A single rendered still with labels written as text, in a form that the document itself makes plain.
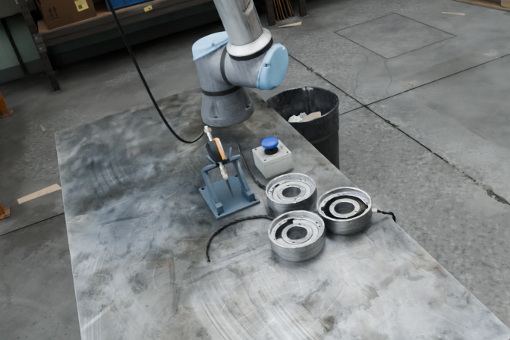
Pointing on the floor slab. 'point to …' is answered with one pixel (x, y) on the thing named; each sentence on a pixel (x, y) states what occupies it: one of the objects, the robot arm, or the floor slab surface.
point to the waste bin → (322, 135)
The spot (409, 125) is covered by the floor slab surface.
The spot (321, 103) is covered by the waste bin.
